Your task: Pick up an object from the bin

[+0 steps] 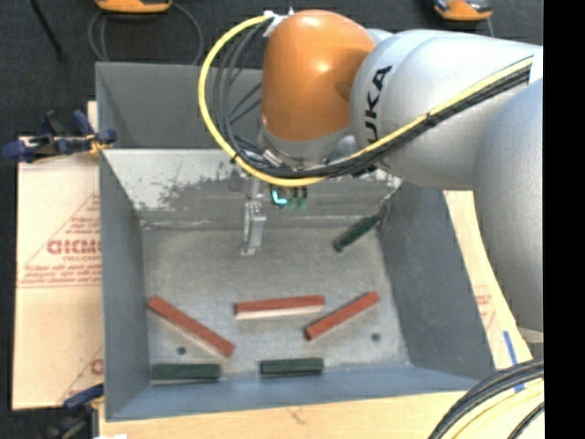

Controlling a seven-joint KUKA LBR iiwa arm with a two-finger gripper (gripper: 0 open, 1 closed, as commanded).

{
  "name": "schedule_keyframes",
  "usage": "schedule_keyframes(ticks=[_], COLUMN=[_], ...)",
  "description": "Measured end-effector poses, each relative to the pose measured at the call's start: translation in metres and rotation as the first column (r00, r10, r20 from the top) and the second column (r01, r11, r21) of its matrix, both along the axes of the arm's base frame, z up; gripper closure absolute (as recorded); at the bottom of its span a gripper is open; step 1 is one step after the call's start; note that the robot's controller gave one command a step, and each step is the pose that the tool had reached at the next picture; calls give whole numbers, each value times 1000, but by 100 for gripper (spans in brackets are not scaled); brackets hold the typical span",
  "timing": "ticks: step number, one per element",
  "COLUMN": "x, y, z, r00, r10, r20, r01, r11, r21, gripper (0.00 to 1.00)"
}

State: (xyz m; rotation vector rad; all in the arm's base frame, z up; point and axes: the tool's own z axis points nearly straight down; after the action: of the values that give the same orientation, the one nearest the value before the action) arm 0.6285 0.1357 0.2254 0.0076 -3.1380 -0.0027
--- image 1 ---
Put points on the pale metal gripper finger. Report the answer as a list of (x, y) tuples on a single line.
[(247, 231), (259, 229)]

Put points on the grey metal bin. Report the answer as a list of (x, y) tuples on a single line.
[(274, 275)]

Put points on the red-brown flat block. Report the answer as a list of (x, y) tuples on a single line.
[(189, 325), (343, 314), (279, 304)]

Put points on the dark green flat block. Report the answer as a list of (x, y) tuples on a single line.
[(291, 366), (185, 371), (355, 232)]

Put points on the brown cardboard board, red print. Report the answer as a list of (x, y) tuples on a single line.
[(55, 318)]

